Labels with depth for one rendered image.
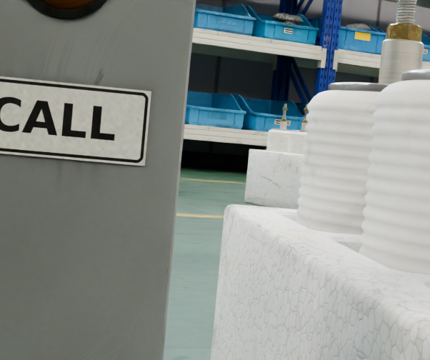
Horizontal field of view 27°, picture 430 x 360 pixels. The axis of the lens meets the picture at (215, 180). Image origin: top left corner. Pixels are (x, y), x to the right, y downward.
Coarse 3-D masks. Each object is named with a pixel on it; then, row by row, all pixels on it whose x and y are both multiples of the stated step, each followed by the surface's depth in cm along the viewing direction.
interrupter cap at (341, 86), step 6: (330, 84) 48; (336, 84) 47; (342, 84) 47; (348, 84) 46; (354, 84) 46; (360, 84) 46; (366, 84) 45; (372, 84) 45; (378, 84) 45; (384, 84) 45; (330, 90) 48; (348, 90) 46; (354, 90) 46; (360, 90) 46; (366, 90) 45; (372, 90) 45; (378, 90) 45
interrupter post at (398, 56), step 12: (384, 48) 48; (396, 48) 47; (408, 48) 47; (420, 48) 48; (384, 60) 48; (396, 60) 47; (408, 60) 47; (420, 60) 48; (384, 72) 48; (396, 72) 47
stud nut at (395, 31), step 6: (390, 24) 48; (396, 24) 48; (402, 24) 47; (408, 24) 47; (390, 30) 48; (396, 30) 48; (402, 30) 47; (408, 30) 47; (414, 30) 48; (420, 30) 48; (390, 36) 48; (396, 36) 48; (402, 36) 47; (408, 36) 47; (414, 36) 48; (420, 36) 48
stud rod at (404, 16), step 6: (402, 0) 48; (408, 0) 48; (414, 0) 48; (402, 6) 48; (408, 6) 48; (414, 6) 48; (402, 12) 48; (408, 12) 48; (414, 12) 48; (396, 18) 48; (402, 18) 48; (408, 18) 48; (414, 18) 48
